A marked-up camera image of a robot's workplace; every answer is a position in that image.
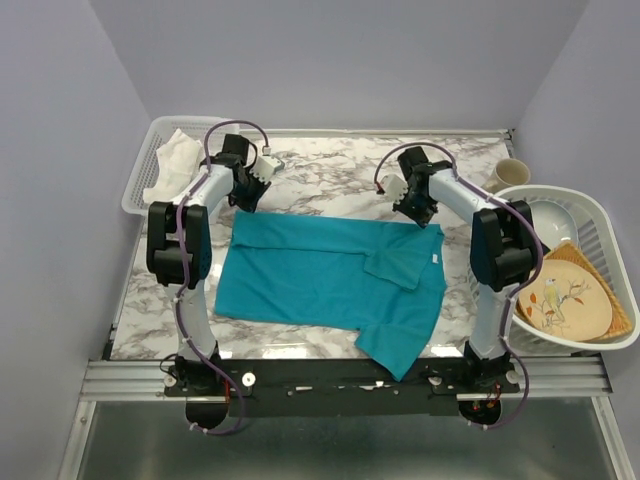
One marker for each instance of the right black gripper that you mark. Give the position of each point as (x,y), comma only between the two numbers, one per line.
(421,219)

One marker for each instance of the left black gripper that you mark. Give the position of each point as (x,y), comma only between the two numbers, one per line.
(250,204)

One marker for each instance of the teal t shirt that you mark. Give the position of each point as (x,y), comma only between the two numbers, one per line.
(383,280)

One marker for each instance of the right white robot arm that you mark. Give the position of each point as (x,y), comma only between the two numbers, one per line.
(505,251)

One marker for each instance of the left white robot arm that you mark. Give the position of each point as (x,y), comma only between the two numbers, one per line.
(179,251)

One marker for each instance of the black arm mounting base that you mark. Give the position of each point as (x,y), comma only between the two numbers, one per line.
(222,396)

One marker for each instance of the white perforated plastic basket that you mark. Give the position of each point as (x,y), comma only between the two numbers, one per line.
(145,170)

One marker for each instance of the white crumpled cloth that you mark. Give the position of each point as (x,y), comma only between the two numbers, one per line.
(178,161)

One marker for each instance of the cream ceramic mug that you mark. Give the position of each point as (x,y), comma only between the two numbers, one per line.
(507,173)

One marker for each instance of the white ceramic bowl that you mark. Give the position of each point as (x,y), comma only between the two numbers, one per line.
(553,224)

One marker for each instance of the beige bird plate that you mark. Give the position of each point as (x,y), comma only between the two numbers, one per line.
(566,301)

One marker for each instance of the white round dish basket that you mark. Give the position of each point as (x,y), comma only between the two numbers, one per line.
(597,241)

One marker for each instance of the woven wicker tray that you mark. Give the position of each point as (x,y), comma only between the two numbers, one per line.
(570,252)

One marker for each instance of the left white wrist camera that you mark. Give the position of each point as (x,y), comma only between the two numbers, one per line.
(265,168)

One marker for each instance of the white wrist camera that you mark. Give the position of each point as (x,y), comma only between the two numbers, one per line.
(265,168)
(393,187)

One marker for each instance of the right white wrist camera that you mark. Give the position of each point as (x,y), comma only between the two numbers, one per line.
(393,187)

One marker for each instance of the aluminium frame rail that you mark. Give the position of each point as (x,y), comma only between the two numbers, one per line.
(550,377)

